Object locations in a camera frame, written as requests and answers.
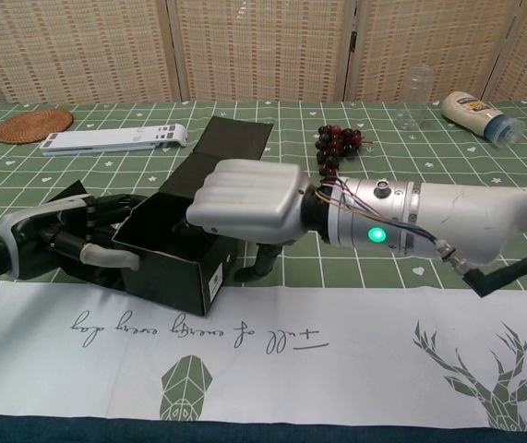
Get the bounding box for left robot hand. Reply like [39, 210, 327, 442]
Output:
[0, 193, 149, 282]

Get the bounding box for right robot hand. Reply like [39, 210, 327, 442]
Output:
[186, 159, 315, 283]

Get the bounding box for black paper box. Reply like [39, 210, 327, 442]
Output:
[39, 115, 276, 318]

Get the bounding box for white folding stand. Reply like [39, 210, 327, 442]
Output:
[40, 124, 187, 157]

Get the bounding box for bamboo folding screen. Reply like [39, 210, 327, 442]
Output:
[0, 0, 527, 105]

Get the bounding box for round woven rattan coaster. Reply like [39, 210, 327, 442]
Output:
[0, 109, 75, 146]

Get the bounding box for dark red grape bunch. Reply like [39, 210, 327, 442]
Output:
[314, 124, 375, 179]

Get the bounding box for green checked tablecloth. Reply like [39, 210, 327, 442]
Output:
[0, 100, 527, 435]

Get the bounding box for clear plastic jar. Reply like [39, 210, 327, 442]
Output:
[394, 64, 436, 130]

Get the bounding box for mayonnaise squeeze bottle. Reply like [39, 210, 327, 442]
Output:
[441, 90, 521, 149]

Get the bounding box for coloured right wrist wires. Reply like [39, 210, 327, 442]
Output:
[317, 177, 444, 245]

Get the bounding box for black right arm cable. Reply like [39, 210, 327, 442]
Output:
[436, 239, 527, 299]

